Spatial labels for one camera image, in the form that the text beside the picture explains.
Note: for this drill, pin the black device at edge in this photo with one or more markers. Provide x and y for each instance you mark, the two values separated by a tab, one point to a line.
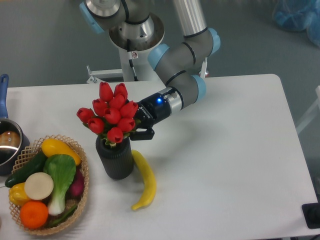
311	212

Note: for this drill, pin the white round radish slice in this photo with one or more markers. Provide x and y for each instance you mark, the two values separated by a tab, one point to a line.
38	186

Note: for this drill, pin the woven wicker basket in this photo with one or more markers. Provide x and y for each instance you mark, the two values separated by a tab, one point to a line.
26	155

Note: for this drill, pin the purple red onion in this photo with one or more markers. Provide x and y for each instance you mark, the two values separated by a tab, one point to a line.
76	189

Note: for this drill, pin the dark green chili pepper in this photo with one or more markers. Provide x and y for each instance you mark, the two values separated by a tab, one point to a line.
62	218

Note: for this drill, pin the yellow squash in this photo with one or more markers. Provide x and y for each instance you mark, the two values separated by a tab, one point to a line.
52	146

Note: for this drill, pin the yellow bell pepper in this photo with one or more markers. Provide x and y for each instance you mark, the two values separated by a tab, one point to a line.
17	194

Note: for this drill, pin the blue plastic bag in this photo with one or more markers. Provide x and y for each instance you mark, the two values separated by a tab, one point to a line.
299	16

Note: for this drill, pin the white frame at right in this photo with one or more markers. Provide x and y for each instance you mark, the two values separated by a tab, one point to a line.
309	114

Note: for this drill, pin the orange fruit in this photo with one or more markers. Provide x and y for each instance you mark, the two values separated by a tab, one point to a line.
33	214

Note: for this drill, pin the yellow banana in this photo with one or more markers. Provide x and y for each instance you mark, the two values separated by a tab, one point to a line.
149	180

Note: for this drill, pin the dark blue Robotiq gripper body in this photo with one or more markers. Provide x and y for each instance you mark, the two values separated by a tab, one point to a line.
151	110

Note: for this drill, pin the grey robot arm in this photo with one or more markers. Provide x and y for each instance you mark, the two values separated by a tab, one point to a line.
178	97

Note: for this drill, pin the red tulip bouquet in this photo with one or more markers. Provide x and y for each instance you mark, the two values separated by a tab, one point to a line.
112	116

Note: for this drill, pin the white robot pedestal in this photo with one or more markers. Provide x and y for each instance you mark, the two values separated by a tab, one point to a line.
138	35

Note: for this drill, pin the green cucumber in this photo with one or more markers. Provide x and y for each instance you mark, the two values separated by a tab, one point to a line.
35	165

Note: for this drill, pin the blue handled saucepan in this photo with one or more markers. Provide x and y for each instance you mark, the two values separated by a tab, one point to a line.
12	138

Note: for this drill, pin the green bok choy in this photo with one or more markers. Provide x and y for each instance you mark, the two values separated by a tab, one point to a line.
62	169

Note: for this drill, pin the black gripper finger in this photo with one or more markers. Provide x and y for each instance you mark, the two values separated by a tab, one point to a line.
142	134

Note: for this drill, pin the dark grey ribbed vase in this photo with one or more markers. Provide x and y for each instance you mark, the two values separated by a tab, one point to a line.
117	161

